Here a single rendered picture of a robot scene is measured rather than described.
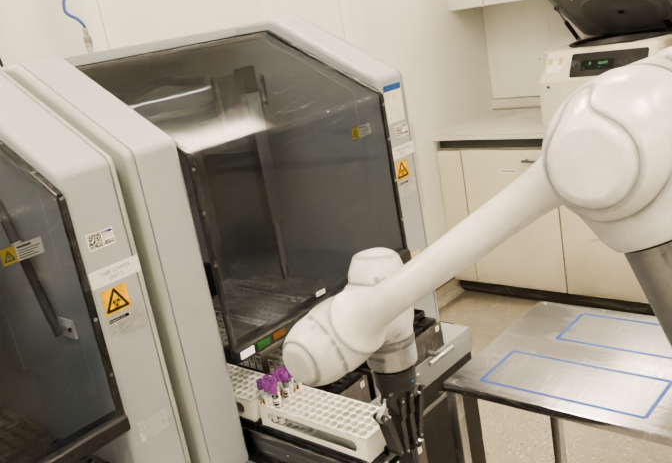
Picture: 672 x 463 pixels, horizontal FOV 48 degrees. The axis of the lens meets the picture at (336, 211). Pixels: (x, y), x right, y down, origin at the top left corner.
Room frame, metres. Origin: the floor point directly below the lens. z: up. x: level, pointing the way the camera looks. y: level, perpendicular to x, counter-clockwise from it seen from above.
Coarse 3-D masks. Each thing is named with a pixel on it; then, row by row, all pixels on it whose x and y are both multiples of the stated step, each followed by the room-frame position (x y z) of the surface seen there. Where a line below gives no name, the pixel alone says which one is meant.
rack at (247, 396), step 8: (232, 368) 1.59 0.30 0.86; (240, 368) 1.58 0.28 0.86; (232, 376) 1.55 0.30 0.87; (240, 376) 1.55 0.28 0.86; (248, 376) 1.54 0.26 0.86; (256, 376) 1.54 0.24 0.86; (232, 384) 1.51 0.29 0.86; (240, 384) 1.50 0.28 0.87; (248, 384) 1.50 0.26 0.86; (256, 384) 1.49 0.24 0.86; (240, 392) 1.47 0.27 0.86; (248, 392) 1.46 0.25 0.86; (256, 392) 1.46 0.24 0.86; (240, 400) 1.44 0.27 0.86; (248, 400) 1.42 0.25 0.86; (256, 400) 1.43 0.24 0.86; (240, 408) 1.50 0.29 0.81; (248, 408) 1.43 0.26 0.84; (256, 408) 1.43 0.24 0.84; (248, 416) 1.43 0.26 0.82; (256, 416) 1.42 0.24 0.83
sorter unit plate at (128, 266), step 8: (136, 256) 1.30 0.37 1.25; (112, 264) 1.26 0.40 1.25; (120, 264) 1.27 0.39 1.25; (128, 264) 1.28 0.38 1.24; (136, 264) 1.30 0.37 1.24; (96, 272) 1.24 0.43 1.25; (104, 272) 1.25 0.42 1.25; (112, 272) 1.26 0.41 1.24; (120, 272) 1.27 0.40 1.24; (128, 272) 1.28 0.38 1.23; (96, 280) 1.24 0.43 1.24; (104, 280) 1.25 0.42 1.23; (112, 280) 1.26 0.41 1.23; (96, 288) 1.23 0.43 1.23
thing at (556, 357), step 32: (544, 320) 1.64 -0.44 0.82; (576, 320) 1.61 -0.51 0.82; (608, 320) 1.58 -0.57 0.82; (640, 320) 1.55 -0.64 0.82; (480, 352) 1.54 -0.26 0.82; (512, 352) 1.51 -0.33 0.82; (544, 352) 1.48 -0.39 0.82; (576, 352) 1.46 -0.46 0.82; (608, 352) 1.43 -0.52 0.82; (640, 352) 1.41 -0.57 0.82; (448, 384) 1.42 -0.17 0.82; (480, 384) 1.40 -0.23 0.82; (512, 384) 1.37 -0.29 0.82; (544, 384) 1.35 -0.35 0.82; (576, 384) 1.33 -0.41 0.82; (608, 384) 1.31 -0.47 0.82; (640, 384) 1.29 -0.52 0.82; (576, 416) 1.23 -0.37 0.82; (608, 416) 1.20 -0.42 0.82; (640, 416) 1.18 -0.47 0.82
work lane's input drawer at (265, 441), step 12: (240, 420) 1.44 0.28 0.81; (252, 432) 1.40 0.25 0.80; (264, 432) 1.39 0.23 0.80; (276, 432) 1.36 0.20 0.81; (252, 444) 1.41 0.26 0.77; (264, 444) 1.38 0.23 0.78; (276, 444) 1.35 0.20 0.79; (288, 444) 1.33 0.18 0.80; (300, 444) 1.32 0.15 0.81; (312, 444) 1.29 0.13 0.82; (276, 456) 1.36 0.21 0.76; (288, 456) 1.33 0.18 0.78; (300, 456) 1.31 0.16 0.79; (312, 456) 1.28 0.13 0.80; (324, 456) 1.26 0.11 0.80; (336, 456) 1.25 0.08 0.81; (348, 456) 1.23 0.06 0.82; (384, 456) 1.21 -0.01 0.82; (396, 456) 1.21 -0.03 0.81; (420, 456) 1.24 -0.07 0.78
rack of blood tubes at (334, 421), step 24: (264, 408) 1.39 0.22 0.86; (288, 408) 1.37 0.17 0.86; (312, 408) 1.34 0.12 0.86; (336, 408) 1.33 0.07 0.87; (360, 408) 1.31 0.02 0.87; (288, 432) 1.35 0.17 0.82; (312, 432) 1.34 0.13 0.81; (336, 432) 1.25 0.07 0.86; (360, 432) 1.23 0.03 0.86; (360, 456) 1.21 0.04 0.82
